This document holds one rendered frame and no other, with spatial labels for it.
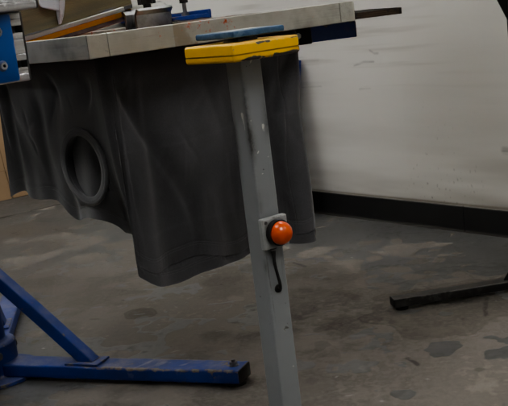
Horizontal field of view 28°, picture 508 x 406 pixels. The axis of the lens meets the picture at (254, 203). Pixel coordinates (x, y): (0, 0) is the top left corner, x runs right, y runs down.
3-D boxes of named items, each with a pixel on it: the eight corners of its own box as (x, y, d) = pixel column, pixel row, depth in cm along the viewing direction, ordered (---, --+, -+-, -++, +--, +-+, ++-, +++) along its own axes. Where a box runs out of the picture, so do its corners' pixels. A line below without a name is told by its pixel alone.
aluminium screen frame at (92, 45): (356, 20, 194) (353, 0, 194) (89, 59, 160) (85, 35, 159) (140, 40, 256) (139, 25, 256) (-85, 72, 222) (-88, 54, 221)
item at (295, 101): (324, 241, 205) (300, 28, 197) (135, 300, 179) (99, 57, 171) (314, 239, 208) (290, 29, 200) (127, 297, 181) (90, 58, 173)
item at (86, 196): (161, 230, 184) (135, 51, 178) (120, 242, 179) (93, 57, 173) (47, 209, 220) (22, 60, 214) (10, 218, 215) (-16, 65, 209)
